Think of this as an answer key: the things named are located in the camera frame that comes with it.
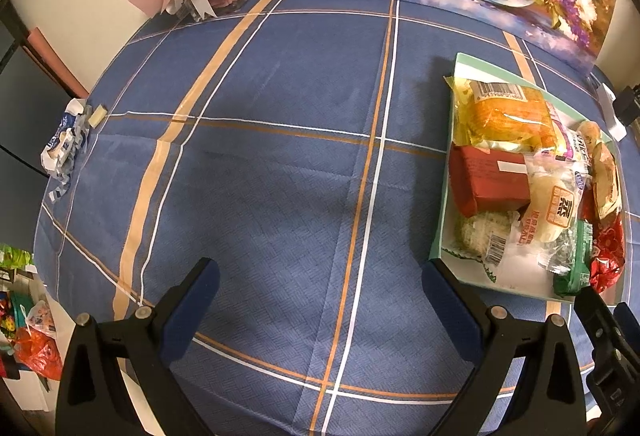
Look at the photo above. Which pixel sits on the round brown biscuit packet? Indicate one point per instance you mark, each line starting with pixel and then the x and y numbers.
pixel 605 181

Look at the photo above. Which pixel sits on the green-edged white tray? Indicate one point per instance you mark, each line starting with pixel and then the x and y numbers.
pixel 515 281

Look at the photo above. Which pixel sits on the green packet with pale cake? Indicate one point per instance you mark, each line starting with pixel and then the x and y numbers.
pixel 480 228

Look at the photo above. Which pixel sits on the clear bun packet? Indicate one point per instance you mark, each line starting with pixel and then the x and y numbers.
pixel 552 201

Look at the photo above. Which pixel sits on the crumpled blue white wrapper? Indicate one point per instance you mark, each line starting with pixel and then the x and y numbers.
pixel 62 148

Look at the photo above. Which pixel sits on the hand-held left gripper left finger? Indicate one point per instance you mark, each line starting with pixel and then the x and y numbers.
pixel 192 311

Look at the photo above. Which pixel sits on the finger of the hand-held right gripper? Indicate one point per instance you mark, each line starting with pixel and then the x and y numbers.
pixel 595 316
pixel 629 321

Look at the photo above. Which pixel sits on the blue plaid tablecloth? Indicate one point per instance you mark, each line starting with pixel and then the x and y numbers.
pixel 275 165

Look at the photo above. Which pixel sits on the golden yellow snack packet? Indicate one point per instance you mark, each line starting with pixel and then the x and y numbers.
pixel 505 118

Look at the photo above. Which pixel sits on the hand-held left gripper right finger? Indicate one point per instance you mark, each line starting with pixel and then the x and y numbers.
pixel 450 311

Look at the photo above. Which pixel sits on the red rectangular packet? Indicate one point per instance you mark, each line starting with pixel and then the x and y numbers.
pixel 487 186

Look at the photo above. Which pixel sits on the pink purple snack packet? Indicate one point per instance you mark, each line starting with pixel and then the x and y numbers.
pixel 575 148

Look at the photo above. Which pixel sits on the red plastic bag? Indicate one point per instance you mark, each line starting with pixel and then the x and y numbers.
pixel 40 346

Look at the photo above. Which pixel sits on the green white snack packet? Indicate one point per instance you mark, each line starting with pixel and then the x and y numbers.
pixel 575 271

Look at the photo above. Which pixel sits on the black charger plug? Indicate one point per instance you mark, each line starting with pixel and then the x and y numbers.
pixel 629 105

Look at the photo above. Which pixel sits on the red candy packet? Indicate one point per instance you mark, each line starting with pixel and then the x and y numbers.
pixel 607 256

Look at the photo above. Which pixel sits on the small beige block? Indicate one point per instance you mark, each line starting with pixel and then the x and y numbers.
pixel 97 115

